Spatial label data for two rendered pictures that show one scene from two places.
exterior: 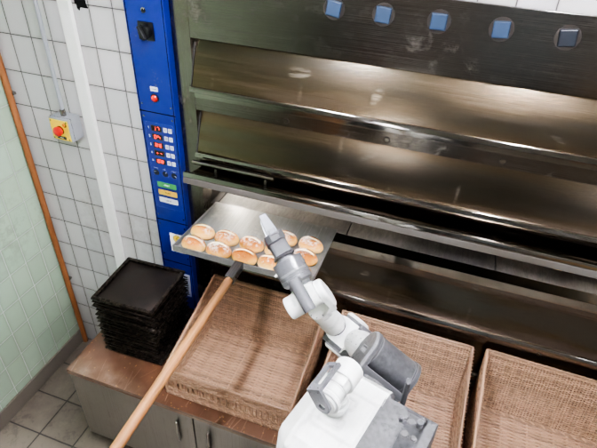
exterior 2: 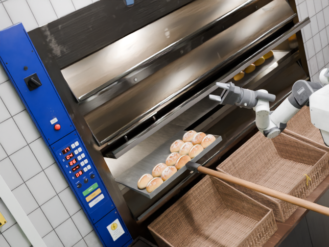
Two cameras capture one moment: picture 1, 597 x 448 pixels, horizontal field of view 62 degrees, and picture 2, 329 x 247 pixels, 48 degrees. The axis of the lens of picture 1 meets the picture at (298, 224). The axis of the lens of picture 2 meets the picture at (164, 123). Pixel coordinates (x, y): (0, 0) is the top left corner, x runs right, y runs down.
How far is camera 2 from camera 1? 1.53 m
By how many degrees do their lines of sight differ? 43
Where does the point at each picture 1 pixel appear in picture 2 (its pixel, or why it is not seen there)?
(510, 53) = not seen: outside the picture
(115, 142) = (33, 196)
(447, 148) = (203, 37)
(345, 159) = (171, 78)
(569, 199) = (247, 27)
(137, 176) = (61, 208)
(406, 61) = (169, 7)
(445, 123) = (198, 24)
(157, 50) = (46, 89)
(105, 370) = not seen: outside the picture
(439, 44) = not seen: outside the picture
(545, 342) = (279, 97)
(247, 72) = (102, 66)
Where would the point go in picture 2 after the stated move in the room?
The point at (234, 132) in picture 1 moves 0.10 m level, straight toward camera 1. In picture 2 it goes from (110, 112) to (126, 111)
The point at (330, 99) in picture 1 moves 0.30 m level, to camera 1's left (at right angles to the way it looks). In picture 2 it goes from (150, 48) to (118, 72)
